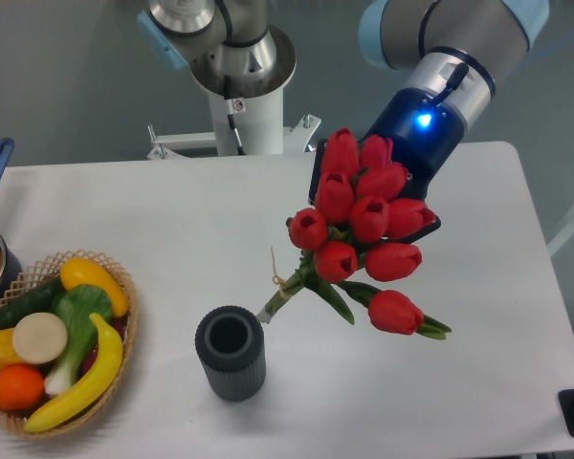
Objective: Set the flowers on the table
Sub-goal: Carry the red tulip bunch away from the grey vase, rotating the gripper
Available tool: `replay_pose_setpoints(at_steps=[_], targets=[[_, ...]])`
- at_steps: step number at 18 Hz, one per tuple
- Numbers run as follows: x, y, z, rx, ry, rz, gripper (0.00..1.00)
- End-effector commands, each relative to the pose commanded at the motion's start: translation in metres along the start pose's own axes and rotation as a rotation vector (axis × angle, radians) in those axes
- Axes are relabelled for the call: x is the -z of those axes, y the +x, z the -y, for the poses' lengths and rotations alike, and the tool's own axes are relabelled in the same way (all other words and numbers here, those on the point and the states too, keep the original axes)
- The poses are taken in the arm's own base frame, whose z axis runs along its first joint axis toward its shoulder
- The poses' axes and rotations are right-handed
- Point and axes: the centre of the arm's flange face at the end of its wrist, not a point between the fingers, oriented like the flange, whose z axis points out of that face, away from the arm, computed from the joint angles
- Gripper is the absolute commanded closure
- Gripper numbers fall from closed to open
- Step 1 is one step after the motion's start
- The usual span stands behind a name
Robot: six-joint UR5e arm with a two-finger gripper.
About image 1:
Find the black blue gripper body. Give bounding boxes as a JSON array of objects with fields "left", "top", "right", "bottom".
[{"left": 363, "top": 88, "right": 465, "bottom": 200}]

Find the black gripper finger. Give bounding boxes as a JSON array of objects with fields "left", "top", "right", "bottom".
[
  {"left": 386, "top": 216, "right": 442, "bottom": 244},
  {"left": 308, "top": 139, "right": 328, "bottom": 205}
]

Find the red tulip bouquet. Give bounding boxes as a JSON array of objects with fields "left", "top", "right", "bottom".
[{"left": 256, "top": 128, "right": 451, "bottom": 340}]

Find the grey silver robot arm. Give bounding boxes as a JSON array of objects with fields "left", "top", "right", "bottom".
[{"left": 137, "top": 1, "right": 549, "bottom": 199}]

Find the dark grey ribbed vase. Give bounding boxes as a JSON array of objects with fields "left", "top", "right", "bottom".
[{"left": 194, "top": 305, "right": 266, "bottom": 402}]

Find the red fruit in basket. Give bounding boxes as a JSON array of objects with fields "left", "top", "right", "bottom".
[{"left": 79, "top": 317, "right": 125, "bottom": 377}]

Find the yellow squash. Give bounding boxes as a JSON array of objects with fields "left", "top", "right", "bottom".
[{"left": 59, "top": 257, "right": 129, "bottom": 317}]

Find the green white bok choy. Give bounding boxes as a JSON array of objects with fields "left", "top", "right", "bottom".
[{"left": 45, "top": 284, "right": 113, "bottom": 398}]

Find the yellow banana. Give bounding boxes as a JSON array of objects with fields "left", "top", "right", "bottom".
[{"left": 24, "top": 313, "right": 123, "bottom": 433}]

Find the woven wicker basket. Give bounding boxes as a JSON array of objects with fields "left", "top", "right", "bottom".
[{"left": 0, "top": 250, "right": 139, "bottom": 439}]

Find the green cucumber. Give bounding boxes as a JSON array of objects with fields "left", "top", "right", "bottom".
[{"left": 0, "top": 277, "right": 65, "bottom": 330}]

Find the beige round disc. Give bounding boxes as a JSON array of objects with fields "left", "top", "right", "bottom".
[{"left": 11, "top": 313, "right": 68, "bottom": 364}]

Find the orange fruit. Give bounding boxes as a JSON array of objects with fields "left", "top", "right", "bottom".
[{"left": 0, "top": 364, "right": 44, "bottom": 411}]

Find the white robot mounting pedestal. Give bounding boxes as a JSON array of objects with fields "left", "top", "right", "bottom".
[{"left": 147, "top": 88, "right": 321, "bottom": 160}]

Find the black base cable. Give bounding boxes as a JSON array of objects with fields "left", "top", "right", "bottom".
[{"left": 222, "top": 75, "right": 247, "bottom": 157}]

